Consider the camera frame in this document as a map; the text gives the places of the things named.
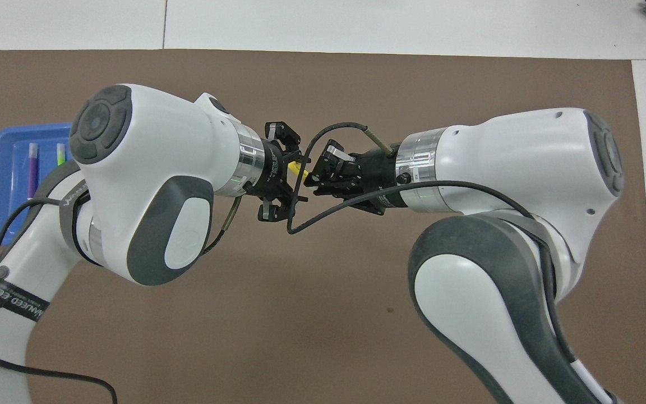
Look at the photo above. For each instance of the green pen white caps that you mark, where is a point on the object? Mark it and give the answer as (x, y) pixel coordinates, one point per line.
(60, 154)

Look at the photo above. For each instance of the brown table mat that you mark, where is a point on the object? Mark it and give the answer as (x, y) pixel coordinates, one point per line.
(323, 308)

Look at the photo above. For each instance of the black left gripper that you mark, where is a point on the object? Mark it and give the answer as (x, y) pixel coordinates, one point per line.
(275, 174)

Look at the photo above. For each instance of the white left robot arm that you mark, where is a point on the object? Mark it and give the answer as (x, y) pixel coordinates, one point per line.
(143, 185)

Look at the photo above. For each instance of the blue plastic tray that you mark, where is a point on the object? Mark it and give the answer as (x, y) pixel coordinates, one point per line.
(14, 168)

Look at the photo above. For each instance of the yellow pen white caps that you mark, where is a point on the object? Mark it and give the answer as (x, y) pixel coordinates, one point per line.
(296, 168)

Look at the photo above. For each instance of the purple pen white caps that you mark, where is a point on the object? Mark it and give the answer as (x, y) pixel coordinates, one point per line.
(32, 168)

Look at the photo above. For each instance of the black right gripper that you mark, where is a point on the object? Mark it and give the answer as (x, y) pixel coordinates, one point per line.
(376, 175)

